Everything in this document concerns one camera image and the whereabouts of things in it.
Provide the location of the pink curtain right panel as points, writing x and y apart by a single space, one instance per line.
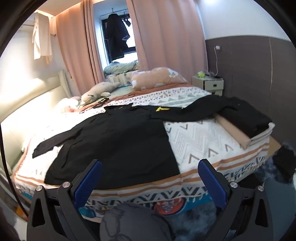
169 34

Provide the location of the cream shirt hanging on wall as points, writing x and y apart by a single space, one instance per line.
41 38

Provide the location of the white bedside table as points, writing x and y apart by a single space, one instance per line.
209 84

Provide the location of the black jacket with yellow logo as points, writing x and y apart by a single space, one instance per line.
130 141

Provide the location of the cream padded headboard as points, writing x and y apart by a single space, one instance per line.
23 110

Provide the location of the dark clothes hanging at window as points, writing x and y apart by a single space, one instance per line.
116 35

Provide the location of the peach floral pillow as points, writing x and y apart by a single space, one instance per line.
156 77

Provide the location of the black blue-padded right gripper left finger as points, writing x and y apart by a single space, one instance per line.
54 213

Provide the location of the light green crumpled quilt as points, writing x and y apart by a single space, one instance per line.
120 68

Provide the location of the pink curtain panel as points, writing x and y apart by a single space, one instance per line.
169 34
78 44

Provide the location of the patterned white bedspread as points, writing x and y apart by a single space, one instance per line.
190 142

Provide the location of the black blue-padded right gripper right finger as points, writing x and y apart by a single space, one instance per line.
247 209

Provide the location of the black eyeglasses on bed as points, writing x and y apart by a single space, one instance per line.
101 103

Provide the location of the beige plush animal toy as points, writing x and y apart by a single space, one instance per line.
103 89

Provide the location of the folded black garment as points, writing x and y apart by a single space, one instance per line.
245 117

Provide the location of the pink curtain left panel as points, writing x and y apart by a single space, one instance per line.
78 44

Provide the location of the grey cartoon print trousers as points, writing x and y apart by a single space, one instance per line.
130 221

